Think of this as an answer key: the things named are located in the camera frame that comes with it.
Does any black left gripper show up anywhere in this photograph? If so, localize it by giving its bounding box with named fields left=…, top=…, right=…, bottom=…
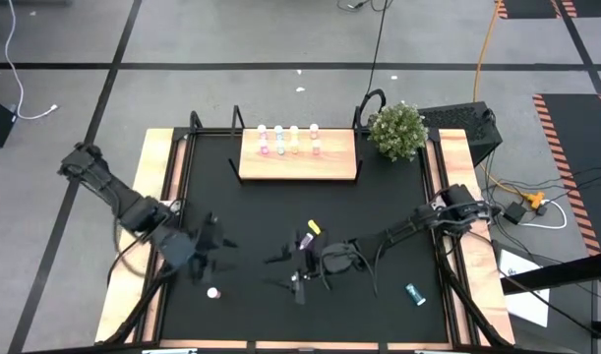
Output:
left=154, top=211, right=240, bottom=286

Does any wooden shelf black metal frame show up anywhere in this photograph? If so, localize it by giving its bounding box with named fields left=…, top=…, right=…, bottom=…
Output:
left=228, top=104, right=365, bottom=186

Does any black perforated computer case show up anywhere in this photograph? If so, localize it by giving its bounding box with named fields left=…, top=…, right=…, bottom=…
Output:
left=417, top=100, right=504, bottom=168

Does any black hanging cable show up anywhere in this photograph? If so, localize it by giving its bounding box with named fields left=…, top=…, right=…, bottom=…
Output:
left=364, top=0, right=389, bottom=97

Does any white cable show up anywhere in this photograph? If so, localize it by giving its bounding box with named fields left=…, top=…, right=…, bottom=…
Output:
left=518, top=199, right=569, bottom=231
left=3, top=0, right=59, bottom=121

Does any black mat orange striped edge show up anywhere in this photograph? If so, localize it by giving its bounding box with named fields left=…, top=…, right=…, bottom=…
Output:
left=532, top=92, right=601, bottom=257
left=495, top=0, right=601, bottom=21

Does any orange extension cord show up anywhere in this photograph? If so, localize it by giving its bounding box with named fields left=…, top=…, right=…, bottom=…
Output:
left=471, top=0, right=537, bottom=201

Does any white paper sheet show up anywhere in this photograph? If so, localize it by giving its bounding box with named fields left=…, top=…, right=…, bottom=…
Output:
left=498, top=248, right=551, bottom=328

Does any potted green plant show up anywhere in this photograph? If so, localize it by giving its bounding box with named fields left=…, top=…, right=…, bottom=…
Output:
left=367, top=100, right=429, bottom=162

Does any black power adapter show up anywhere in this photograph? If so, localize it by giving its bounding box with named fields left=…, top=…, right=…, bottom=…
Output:
left=504, top=201, right=527, bottom=225

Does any black metal beam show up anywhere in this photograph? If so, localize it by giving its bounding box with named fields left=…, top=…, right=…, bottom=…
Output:
left=500, top=250, right=601, bottom=296

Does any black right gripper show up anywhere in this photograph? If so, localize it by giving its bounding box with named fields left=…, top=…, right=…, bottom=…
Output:
left=263, top=230, right=360, bottom=306

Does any orange power splitter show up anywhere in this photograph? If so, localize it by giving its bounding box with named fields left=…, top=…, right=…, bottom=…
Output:
left=522, top=191, right=548, bottom=211

